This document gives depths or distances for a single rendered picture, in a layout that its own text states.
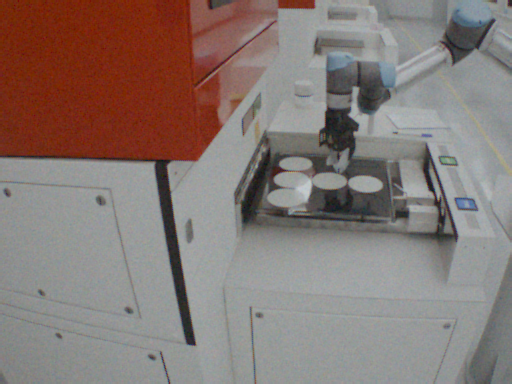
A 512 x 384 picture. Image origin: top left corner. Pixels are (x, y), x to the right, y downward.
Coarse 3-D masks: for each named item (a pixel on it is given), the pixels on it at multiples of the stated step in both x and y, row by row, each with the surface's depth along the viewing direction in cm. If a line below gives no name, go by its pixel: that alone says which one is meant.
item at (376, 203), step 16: (320, 160) 144; (352, 160) 144; (368, 160) 143; (272, 176) 136; (352, 176) 134; (384, 176) 133; (304, 192) 126; (320, 192) 126; (336, 192) 126; (352, 192) 125; (368, 192) 125; (384, 192) 124; (272, 208) 119; (288, 208) 119; (304, 208) 119; (320, 208) 119; (336, 208) 118; (352, 208) 118; (368, 208) 117; (384, 208) 117
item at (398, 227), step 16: (256, 224) 127; (272, 224) 127; (288, 224) 126; (304, 224) 125; (320, 224) 124; (336, 224) 123; (352, 224) 122; (368, 224) 121; (384, 224) 120; (400, 224) 119
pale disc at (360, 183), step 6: (354, 180) 132; (360, 180) 131; (366, 180) 131; (372, 180) 131; (378, 180) 131; (354, 186) 128; (360, 186) 128; (366, 186) 128; (372, 186) 128; (378, 186) 128
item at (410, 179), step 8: (400, 168) 142; (408, 168) 142; (400, 176) 138; (408, 176) 137; (416, 176) 137; (424, 176) 137; (400, 184) 136; (408, 184) 132; (416, 184) 132; (424, 184) 132; (408, 224) 115; (416, 224) 114; (424, 224) 113; (432, 224) 113; (432, 232) 114
